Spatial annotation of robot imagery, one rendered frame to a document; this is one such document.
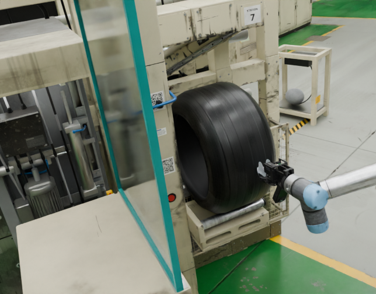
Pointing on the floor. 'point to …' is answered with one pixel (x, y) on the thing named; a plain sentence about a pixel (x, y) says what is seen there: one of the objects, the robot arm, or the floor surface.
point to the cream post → (179, 229)
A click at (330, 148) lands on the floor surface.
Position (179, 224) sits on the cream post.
